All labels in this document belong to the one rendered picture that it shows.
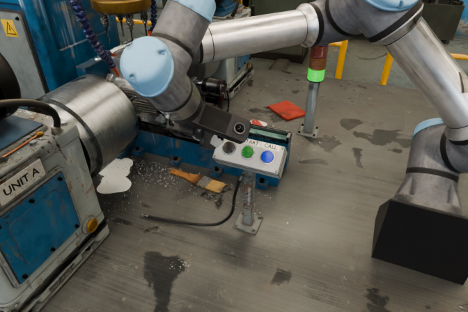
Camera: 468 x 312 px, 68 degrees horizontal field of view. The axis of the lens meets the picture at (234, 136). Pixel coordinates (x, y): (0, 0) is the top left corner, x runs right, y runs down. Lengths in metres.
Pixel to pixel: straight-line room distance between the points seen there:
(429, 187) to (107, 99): 0.83
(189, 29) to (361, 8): 0.35
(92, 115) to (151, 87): 0.45
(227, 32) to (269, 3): 3.51
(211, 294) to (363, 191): 0.59
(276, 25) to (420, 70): 0.30
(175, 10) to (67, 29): 0.79
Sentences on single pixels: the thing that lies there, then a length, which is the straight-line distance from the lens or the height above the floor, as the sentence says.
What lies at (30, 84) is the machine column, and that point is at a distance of 1.36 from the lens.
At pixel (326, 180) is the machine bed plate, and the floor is 0.80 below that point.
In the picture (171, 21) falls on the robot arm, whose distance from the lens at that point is 0.55.
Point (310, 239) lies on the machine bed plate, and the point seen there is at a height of 0.80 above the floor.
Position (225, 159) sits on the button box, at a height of 1.05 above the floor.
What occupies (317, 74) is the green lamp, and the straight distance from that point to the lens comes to 1.30.
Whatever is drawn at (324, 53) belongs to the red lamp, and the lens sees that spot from 1.27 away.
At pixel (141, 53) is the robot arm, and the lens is 0.51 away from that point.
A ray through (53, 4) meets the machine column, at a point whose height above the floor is 1.31.
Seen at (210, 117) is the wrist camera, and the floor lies 1.23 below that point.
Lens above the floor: 1.56
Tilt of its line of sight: 33 degrees down
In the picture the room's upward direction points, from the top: straight up
